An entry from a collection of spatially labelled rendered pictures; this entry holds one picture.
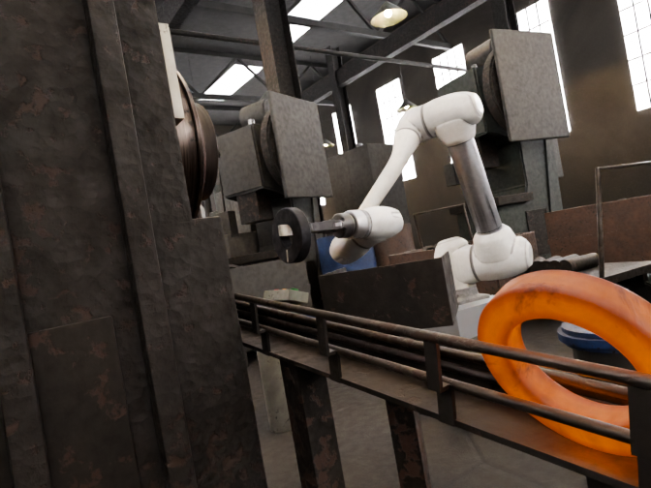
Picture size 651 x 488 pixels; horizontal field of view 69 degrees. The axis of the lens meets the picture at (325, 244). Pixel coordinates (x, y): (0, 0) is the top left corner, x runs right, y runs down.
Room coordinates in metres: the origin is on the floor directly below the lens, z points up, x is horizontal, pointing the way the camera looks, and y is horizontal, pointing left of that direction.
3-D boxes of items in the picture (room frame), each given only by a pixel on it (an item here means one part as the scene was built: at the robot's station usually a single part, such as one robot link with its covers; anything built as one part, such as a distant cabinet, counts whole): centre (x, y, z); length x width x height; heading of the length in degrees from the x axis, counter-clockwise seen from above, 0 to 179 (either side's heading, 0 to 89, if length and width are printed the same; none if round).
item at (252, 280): (4.06, 0.84, 0.39); 1.03 x 0.83 x 0.77; 141
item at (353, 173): (6.62, -0.70, 1.00); 0.80 x 0.63 x 2.00; 41
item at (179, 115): (0.99, 0.30, 1.15); 0.26 x 0.02 x 0.18; 36
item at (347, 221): (1.41, -0.04, 0.83); 0.09 x 0.08 x 0.07; 127
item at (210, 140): (1.38, 0.34, 1.11); 0.28 x 0.06 x 0.28; 36
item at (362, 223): (1.45, -0.10, 0.83); 0.09 x 0.06 x 0.09; 37
